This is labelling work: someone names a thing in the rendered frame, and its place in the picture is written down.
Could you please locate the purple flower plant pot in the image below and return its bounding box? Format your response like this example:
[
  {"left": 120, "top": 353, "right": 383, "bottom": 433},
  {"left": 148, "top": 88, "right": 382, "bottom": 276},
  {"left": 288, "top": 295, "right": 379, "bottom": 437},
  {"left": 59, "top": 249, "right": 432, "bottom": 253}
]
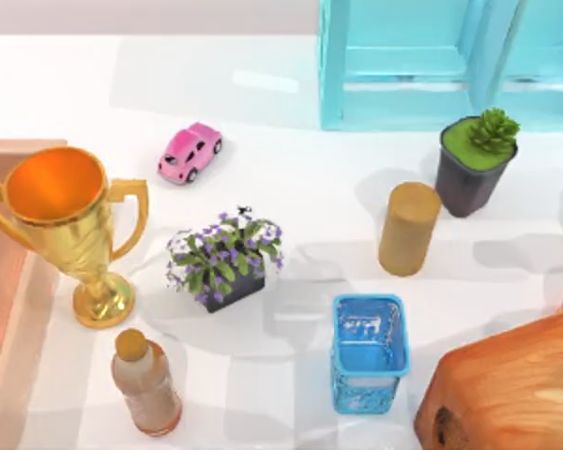
[{"left": 164, "top": 204, "right": 286, "bottom": 314}]

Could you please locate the pink toy car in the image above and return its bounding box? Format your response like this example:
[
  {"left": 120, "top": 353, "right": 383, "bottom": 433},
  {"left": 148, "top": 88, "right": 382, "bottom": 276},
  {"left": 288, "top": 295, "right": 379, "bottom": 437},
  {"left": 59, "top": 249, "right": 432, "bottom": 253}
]
[{"left": 157, "top": 122, "right": 224, "bottom": 187}]

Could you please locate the tan cylindrical can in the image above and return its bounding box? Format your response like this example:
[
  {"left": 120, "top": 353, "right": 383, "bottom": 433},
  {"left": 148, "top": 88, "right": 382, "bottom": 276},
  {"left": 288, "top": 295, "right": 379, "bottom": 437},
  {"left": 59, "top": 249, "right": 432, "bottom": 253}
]
[{"left": 377, "top": 182, "right": 443, "bottom": 278}]

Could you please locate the blue square container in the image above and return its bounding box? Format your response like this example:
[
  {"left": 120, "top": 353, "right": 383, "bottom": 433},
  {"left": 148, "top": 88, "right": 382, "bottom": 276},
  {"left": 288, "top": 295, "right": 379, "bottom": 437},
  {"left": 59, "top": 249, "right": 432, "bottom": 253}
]
[{"left": 329, "top": 293, "right": 412, "bottom": 416}]

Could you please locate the green succulent dark pot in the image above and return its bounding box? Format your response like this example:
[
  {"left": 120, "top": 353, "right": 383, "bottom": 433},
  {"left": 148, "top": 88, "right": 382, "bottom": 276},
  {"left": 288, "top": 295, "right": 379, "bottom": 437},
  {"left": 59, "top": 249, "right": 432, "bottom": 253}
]
[{"left": 434, "top": 107, "right": 521, "bottom": 219}]

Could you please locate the light blue rack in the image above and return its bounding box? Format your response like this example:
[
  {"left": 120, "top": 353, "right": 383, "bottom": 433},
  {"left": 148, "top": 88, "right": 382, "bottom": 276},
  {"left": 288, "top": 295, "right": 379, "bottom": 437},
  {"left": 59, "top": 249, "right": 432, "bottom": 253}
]
[{"left": 317, "top": 0, "right": 563, "bottom": 133}]

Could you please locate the brown bottle with tan cap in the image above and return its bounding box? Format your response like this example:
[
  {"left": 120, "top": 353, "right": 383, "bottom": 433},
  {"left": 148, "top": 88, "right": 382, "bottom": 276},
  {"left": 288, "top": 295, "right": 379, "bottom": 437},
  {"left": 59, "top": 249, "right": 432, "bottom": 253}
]
[{"left": 111, "top": 328, "right": 184, "bottom": 438}]

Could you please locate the gold trophy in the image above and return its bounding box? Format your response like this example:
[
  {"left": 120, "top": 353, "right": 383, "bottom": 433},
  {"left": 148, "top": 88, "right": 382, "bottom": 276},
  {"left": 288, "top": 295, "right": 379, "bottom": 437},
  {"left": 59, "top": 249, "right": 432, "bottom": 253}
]
[{"left": 0, "top": 146, "right": 149, "bottom": 330}]

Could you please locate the orange wooden block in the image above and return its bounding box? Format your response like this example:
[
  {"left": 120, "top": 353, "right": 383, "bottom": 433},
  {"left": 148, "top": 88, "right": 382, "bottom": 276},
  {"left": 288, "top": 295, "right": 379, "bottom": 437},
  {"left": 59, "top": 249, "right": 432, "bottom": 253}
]
[{"left": 413, "top": 312, "right": 563, "bottom": 450}]

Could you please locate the salmon-coloured shallow box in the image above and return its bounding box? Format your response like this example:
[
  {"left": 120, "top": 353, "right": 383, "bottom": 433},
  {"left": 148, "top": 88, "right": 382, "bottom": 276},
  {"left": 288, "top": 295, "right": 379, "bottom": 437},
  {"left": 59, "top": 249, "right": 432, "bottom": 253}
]
[{"left": 0, "top": 138, "right": 68, "bottom": 413}]

